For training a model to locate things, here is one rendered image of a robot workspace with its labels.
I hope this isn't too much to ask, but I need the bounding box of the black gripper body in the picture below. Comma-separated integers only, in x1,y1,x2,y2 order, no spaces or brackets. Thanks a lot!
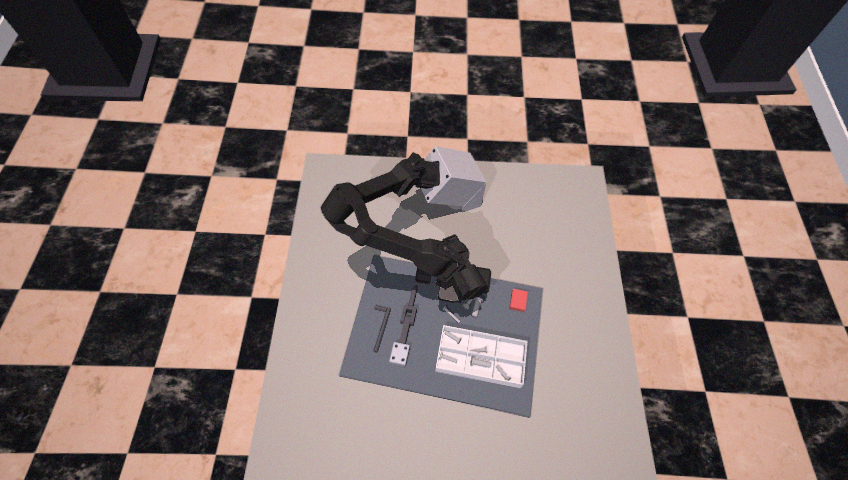
415,267,491,294

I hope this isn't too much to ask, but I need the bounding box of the red rectangular block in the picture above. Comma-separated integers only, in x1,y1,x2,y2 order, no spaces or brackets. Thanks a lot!
510,289,528,312

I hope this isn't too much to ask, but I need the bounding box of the grey flat bar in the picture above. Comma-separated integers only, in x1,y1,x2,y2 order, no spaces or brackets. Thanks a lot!
399,315,411,344

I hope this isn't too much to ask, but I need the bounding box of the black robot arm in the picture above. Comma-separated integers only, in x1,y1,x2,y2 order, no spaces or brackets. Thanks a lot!
321,152,488,303

